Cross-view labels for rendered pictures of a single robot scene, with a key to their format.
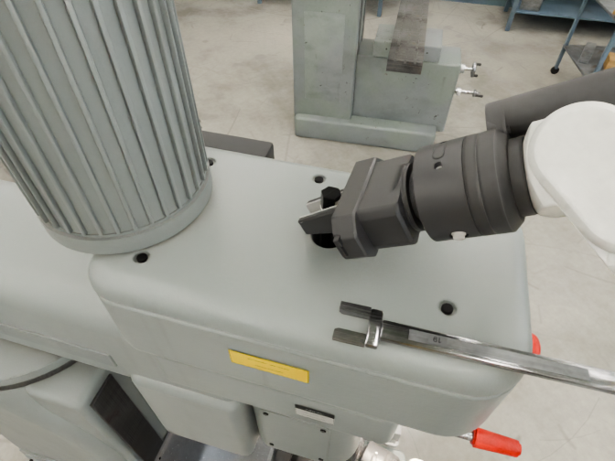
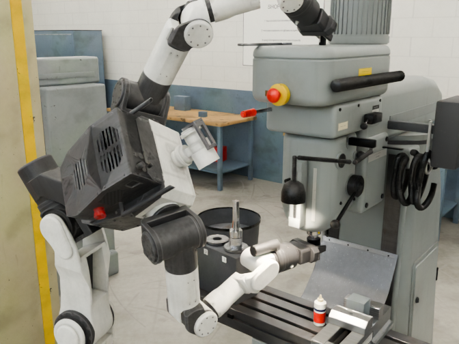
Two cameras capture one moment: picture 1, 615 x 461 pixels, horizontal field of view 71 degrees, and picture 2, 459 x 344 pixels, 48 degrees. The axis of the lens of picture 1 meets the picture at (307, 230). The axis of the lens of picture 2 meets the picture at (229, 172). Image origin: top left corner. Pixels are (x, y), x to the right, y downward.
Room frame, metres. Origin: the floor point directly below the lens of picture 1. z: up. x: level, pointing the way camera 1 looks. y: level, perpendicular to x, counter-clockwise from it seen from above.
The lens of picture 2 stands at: (0.69, -1.62, 1.92)
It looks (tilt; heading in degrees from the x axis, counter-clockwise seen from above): 15 degrees down; 113
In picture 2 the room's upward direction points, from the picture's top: straight up
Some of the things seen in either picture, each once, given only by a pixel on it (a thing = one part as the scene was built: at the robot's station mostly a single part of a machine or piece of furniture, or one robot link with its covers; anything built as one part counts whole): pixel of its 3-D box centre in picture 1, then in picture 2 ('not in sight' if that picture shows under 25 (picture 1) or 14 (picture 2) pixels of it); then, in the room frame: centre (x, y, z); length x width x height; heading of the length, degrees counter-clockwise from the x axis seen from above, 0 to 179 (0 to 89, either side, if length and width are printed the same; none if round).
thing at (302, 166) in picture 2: not in sight; (298, 193); (0.29, -0.13, 1.45); 0.04 x 0.04 x 0.21; 74
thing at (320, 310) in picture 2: not in sight; (320, 309); (0.36, -0.04, 1.01); 0.04 x 0.04 x 0.11
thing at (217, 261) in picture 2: not in sight; (226, 266); (-0.03, 0.06, 1.06); 0.22 x 0.12 x 0.20; 158
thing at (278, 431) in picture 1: (318, 387); (317, 178); (0.33, -0.02, 1.47); 0.21 x 0.19 x 0.32; 164
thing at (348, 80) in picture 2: not in sight; (370, 80); (0.47, -0.03, 1.79); 0.45 x 0.04 x 0.04; 74
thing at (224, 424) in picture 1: (222, 359); (344, 166); (0.38, 0.16, 1.47); 0.24 x 0.19 x 0.26; 164
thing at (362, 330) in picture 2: not in sight; (350, 319); (0.48, -0.12, 1.05); 0.12 x 0.06 x 0.04; 165
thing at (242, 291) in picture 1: (314, 275); (323, 71); (0.33, -0.01, 1.81); 0.47 x 0.26 x 0.16; 74
